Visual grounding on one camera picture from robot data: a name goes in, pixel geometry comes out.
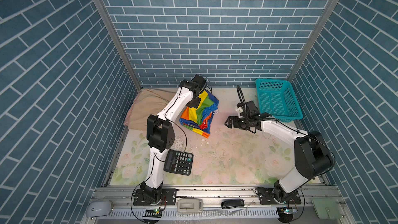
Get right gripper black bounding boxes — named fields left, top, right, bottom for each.
left=223, top=114, right=250, bottom=130

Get multicolour cloth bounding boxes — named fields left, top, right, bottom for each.
left=179, top=90, right=219, bottom=138

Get beige shorts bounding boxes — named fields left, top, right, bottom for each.
left=127, top=89, right=176, bottom=131

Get pink shorts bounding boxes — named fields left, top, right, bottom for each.
left=123, top=105, right=133, bottom=126

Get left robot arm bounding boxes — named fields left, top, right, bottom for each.
left=140, top=75, right=207, bottom=204

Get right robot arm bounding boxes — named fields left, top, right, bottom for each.
left=224, top=113, right=336, bottom=204

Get teal plastic basket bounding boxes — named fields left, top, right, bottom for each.
left=256, top=78, right=303, bottom=123

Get black desk calculator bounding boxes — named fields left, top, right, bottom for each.
left=163, top=149, right=194, bottom=176

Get black car key fob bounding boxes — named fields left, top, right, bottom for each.
left=221, top=199, right=245, bottom=209

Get beige plastic holder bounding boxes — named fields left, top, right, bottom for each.
left=177, top=198, right=203, bottom=215

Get right circuit board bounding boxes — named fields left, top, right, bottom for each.
left=277, top=207, right=297, bottom=215

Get circuit board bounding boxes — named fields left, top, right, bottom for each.
left=277, top=207, right=297, bottom=215
left=143, top=209, right=163, bottom=219

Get left circuit board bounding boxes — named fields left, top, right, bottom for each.
left=143, top=209, right=163, bottom=219

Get green leather wallet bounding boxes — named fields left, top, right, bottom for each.
left=312, top=198, right=342, bottom=220

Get grey computer mouse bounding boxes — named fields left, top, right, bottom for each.
left=86, top=200, right=114, bottom=218

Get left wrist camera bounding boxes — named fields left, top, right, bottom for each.
left=192, top=74, right=207, bottom=91

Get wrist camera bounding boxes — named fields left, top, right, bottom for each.
left=236, top=101, right=260, bottom=118
left=192, top=74, right=207, bottom=91

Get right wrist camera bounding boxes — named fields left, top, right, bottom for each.
left=236, top=101, right=260, bottom=118

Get aluminium front rail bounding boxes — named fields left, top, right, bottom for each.
left=91, top=184, right=345, bottom=208

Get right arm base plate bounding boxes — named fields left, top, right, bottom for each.
left=254, top=187, right=302, bottom=205

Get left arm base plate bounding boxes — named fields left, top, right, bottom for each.
left=133, top=188, right=177, bottom=206

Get white slotted cable duct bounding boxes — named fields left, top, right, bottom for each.
left=106, top=207, right=279, bottom=220

